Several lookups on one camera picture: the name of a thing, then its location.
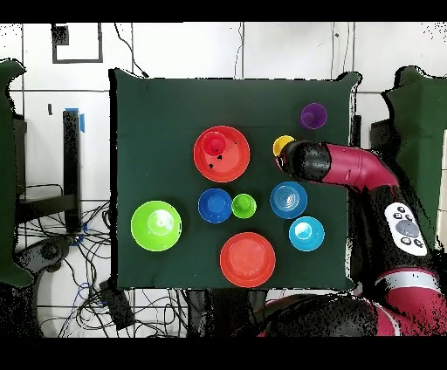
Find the light blue plastic bowl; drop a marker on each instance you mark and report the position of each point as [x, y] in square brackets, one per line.
[306, 234]

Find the blue ribbed plastic bowl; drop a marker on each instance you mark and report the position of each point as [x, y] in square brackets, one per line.
[288, 200]

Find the grey pedestal foot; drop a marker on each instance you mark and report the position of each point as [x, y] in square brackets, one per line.
[49, 251]

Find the blue tape strip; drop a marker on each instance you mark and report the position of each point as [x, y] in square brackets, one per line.
[82, 123]

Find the black power brick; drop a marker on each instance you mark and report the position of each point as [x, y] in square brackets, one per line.
[118, 307]

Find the purple plastic cup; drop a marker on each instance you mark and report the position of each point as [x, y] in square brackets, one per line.
[313, 117]

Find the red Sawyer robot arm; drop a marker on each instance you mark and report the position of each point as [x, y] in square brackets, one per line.
[363, 167]

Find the dark green tablecloth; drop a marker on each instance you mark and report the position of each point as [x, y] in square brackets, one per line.
[157, 115]

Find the dark green cloth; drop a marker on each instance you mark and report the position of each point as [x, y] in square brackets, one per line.
[426, 111]
[7, 174]

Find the orange plastic bowl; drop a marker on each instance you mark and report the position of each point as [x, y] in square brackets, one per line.
[248, 260]
[230, 164]

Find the orange plastic cup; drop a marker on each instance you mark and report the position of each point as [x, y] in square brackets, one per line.
[213, 145]

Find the dark blue plastic bowl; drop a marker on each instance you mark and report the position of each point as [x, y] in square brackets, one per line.
[214, 206]

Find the green plastic cup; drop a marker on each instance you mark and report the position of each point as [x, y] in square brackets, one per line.
[244, 206]

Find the yellow plastic cup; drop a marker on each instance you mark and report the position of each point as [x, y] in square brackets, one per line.
[280, 145]

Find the black metal post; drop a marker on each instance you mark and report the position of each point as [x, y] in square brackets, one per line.
[357, 129]
[71, 157]

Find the black square frame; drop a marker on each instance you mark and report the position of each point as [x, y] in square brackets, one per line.
[77, 61]

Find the green plastic bowl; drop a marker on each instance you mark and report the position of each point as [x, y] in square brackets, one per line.
[150, 230]

